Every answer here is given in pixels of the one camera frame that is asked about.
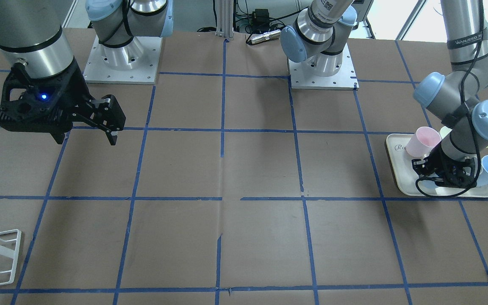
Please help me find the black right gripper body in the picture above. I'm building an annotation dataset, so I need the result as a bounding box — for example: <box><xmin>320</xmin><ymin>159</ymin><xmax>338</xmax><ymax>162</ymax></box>
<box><xmin>0</xmin><ymin>58</ymin><xmax>93</xmax><ymax>134</ymax></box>

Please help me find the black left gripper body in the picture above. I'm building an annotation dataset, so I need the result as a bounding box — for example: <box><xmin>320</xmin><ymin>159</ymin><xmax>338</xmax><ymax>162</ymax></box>
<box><xmin>412</xmin><ymin>144</ymin><xmax>478</xmax><ymax>189</ymax></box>

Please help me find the light blue plastic cup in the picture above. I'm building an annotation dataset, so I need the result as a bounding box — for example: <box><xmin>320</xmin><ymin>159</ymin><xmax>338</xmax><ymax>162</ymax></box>
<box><xmin>418</xmin><ymin>179</ymin><xmax>439</xmax><ymax>190</ymax></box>

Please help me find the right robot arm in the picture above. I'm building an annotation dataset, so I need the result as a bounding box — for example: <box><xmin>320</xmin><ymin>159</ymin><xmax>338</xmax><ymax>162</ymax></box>
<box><xmin>0</xmin><ymin>0</ymin><xmax>174</xmax><ymax>145</ymax></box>

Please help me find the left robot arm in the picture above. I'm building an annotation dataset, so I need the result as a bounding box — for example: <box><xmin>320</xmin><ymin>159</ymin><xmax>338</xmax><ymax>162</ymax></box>
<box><xmin>280</xmin><ymin>0</ymin><xmax>488</xmax><ymax>190</ymax></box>

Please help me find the pink plastic cup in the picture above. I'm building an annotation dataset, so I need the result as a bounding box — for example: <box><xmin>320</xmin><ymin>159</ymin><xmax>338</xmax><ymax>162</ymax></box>
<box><xmin>405</xmin><ymin>127</ymin><xmax>442</xmax><ymax>158</ymax></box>

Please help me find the cream white plastic cup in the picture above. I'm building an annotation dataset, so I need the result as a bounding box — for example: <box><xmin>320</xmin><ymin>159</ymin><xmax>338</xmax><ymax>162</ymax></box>
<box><xmin>438</xmin><ymin>126</ymin><xmax>452</xmax><ymax>139</ymax></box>

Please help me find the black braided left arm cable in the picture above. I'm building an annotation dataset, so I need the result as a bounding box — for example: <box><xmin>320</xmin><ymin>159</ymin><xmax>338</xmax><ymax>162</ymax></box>
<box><xmin>415</xmin><ymin>0</ymin><xmax>488</xmax><ymax>198</ymax></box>

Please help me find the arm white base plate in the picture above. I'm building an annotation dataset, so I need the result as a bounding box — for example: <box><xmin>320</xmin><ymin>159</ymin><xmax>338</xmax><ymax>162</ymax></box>
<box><xmin>83</xmin><ymin>37</ymin><xmax>163</xmax><ymax>85</ymax></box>
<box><xmin>287</xmin><ymin>44</ymin><xmax>360</xmax><ymax>90</ymax></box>

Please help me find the silver aluminium frame post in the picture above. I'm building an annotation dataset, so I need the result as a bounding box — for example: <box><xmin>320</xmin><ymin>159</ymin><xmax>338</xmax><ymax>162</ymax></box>
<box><xmin>214</xmin><ymin>0</ymin><xmax>235</xmax><ymax>41</ymax></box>

